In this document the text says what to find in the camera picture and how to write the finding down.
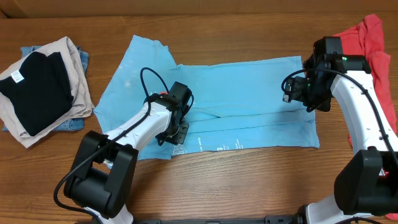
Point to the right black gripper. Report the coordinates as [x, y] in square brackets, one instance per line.
[293, 93]

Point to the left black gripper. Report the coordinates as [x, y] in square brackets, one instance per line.
[180, 137]

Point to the light blue printed t-shirt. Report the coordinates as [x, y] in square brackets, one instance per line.
[234, 106]

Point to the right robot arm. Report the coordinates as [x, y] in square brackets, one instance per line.
[367, 186]

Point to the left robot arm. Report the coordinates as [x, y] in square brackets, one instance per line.
[100, 178]

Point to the red t-shirt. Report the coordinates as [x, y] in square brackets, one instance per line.
[367, 38]

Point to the folded beige garment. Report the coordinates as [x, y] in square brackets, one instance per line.
[82, 105]

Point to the folded black t-shirt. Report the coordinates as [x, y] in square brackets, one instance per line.
[39, 91]

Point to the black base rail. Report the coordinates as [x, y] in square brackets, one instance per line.
[269, 219]

